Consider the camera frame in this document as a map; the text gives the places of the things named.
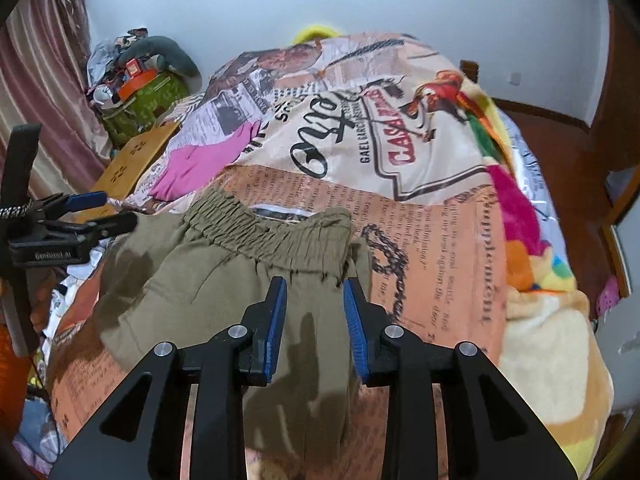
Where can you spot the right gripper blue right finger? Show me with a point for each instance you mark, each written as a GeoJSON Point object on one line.
{"type": "Point", "coordinates": [490, 431]}

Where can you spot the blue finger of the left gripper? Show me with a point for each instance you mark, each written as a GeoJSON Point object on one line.
{"type": "Point", "coordinates": [56, 206]}
{"type": "Point", "coordinates": [100, 227]}

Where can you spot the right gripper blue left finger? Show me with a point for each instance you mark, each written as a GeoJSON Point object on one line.
{"type": "Point", "coordinates": [137, 432]}

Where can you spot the olive green pants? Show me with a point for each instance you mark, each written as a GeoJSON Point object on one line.
{"type": "Point", "coordinates": [185, 277]}

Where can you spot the wooden lap desk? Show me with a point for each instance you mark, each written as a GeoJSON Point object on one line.
{"type": "Point", "coordinates": [132, 164]}

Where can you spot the green storage basket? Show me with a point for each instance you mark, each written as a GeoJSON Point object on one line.
{"type": "Point", "coordinates": [140, 111]}

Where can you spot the pink folded garment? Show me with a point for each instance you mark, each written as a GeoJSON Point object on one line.
{"type": "Point", "coordinates": [193, 166]}

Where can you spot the striped red curtain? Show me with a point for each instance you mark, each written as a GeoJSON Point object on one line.
{"type": "Point", "coordinates": [44, 55]}

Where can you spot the orange box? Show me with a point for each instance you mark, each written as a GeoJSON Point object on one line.
{"type": "Point", "coordinates": [136, 83]}

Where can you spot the white plastic stool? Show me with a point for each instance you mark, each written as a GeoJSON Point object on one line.
{"type": "Point", "coordinates": [618, 339]}

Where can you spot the printed newspaper pattern blanket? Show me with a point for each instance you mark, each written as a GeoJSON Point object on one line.
{"type": "Point", "coordinates": [436, 179]}

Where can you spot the wooden door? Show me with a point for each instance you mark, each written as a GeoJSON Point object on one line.
{"type": "Point", "coordinates": [616, 126]}

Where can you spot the wall power socket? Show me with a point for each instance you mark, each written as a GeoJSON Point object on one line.
{"type": "Point", "coordinates": [515, 78]}

